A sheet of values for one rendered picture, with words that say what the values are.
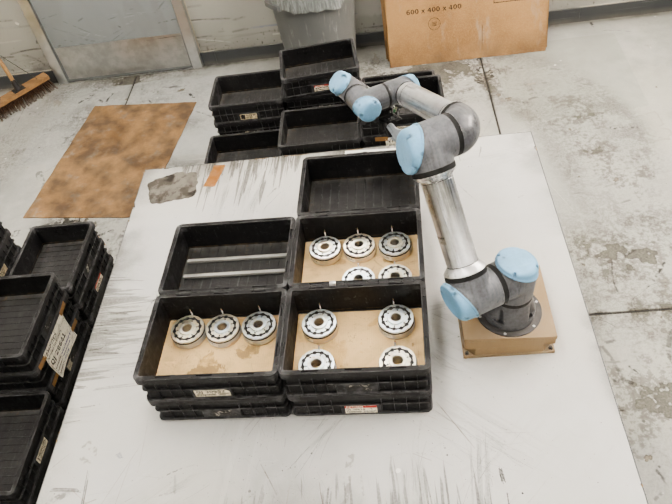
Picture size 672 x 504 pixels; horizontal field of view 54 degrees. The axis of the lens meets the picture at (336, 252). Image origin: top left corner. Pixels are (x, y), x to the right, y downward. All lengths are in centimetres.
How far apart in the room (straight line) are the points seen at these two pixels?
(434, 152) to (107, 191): 274
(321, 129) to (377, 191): 115
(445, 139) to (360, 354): 64
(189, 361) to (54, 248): 144
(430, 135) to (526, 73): 279
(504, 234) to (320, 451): 98
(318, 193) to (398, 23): 230
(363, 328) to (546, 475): 62
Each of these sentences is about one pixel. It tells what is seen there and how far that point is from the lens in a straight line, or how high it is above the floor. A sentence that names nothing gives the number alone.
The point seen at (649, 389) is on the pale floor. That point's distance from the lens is 288.
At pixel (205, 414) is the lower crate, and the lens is 199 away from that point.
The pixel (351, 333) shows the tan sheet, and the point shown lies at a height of 83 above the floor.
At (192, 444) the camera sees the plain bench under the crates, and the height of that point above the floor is 70.
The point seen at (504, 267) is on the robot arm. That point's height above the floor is 103.
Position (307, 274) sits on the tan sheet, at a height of 83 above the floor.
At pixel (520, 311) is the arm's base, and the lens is 192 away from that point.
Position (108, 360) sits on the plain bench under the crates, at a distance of 227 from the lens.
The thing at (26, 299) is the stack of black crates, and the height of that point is 49.
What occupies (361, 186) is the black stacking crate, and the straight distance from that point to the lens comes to 235.
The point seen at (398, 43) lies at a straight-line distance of 451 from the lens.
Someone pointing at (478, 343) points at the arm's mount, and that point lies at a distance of 196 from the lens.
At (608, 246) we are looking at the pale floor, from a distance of 333.
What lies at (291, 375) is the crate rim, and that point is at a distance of 175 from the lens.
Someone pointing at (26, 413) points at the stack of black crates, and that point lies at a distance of 288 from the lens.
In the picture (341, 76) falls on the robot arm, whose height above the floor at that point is 128.
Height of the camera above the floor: 237
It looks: 46 degrees down
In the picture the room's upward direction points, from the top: 11 degrees counter-clockwise
